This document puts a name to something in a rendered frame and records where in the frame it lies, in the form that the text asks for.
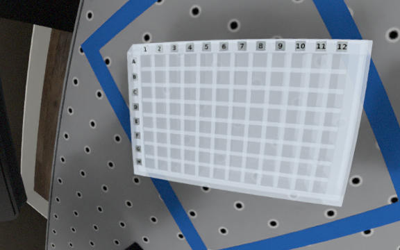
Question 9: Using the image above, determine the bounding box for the blue tape outline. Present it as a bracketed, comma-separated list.
[81, 0, 400, 250]

